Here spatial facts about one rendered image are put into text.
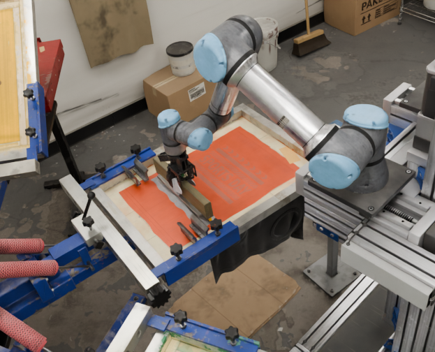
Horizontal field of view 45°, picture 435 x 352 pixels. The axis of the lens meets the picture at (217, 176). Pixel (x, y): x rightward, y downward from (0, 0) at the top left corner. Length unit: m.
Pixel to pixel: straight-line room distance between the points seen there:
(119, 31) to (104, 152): 0.87
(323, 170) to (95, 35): 2.68
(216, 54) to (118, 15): 2.52
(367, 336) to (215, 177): 0.99
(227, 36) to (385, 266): 0.73
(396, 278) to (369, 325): 1.06
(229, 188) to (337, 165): 0.77
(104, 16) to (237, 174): 2.02
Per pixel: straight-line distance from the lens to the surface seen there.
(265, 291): 2.84
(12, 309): 1.94
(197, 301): 2.85
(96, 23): 3.77
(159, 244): 1.88
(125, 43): 3.92
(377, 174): 1.53
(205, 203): 1.83
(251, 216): 1.86
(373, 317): 2.55
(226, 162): 2.14
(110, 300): 3.01
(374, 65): 4.56
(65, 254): 1.85
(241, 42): 1.40
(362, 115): 1.44
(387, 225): 1.56
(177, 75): 4.03
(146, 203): 2.03
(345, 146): 1.35
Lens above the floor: 2.33
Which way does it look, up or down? 42 degrees down
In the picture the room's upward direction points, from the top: 9 degrees counter-clockwise
